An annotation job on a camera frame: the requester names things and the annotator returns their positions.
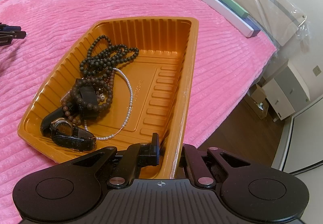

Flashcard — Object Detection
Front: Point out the orange plastic tray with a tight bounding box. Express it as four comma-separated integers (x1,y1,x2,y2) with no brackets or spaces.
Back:
18,17,199,179

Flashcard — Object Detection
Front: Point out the long white box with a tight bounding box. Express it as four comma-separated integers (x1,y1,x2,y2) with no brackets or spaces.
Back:
202,0,261,38

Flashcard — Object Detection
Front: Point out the pink ribbed bed blanket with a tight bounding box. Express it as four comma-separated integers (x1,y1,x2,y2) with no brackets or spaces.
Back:
1,0,276,223

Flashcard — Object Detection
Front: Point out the long green box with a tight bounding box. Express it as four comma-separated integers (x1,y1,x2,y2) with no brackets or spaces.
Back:
221,0,249,18

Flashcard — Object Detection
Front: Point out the white grey nightstand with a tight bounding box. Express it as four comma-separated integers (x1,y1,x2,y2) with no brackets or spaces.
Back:
262,61,310,120

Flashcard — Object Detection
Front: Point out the cardboard box on floor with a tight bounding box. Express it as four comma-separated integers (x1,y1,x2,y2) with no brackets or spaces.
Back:
245,84,269,120

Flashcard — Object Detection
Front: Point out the reddish brown bead bracelet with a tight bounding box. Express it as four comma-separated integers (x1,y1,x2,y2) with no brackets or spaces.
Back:
60,76,117,125

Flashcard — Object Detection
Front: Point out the small black square watch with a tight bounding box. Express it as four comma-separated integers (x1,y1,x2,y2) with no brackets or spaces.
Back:
78,86,99,119

